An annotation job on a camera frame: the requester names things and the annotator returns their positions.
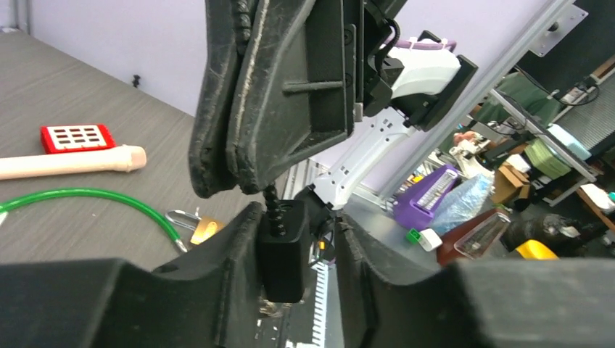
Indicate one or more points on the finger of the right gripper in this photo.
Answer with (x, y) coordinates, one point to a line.
(228, 30)
(260, 147)

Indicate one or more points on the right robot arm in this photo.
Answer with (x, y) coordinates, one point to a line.
(431, 79)

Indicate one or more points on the purple plastic box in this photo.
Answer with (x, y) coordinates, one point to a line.
(415, 207)

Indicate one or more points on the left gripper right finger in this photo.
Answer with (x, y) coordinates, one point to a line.
(469, 303)

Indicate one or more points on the red white block toy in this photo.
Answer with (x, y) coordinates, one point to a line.
(57, 139)

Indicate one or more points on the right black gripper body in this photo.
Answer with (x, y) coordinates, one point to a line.
(349, 72)

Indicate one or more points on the aluminium frame post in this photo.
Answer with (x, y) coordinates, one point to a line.
(494, 35)

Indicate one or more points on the brass padlock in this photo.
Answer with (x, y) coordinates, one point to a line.
(202, 228)

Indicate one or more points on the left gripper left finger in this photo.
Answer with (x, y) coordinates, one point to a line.
(207, 297)

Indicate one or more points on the black cable lock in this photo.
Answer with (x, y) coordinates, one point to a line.
(283, 242)

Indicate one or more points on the clear plastic bag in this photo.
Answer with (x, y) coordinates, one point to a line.
(461, 204)

